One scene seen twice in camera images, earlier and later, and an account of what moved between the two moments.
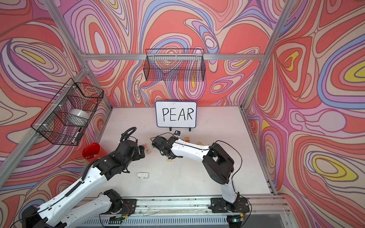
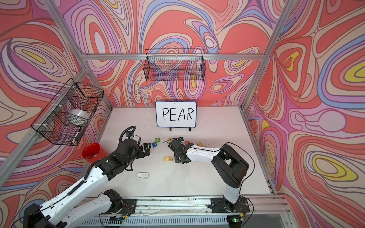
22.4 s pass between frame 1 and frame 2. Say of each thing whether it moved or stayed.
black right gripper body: moved
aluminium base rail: stayed
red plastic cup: stayed
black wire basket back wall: stayed
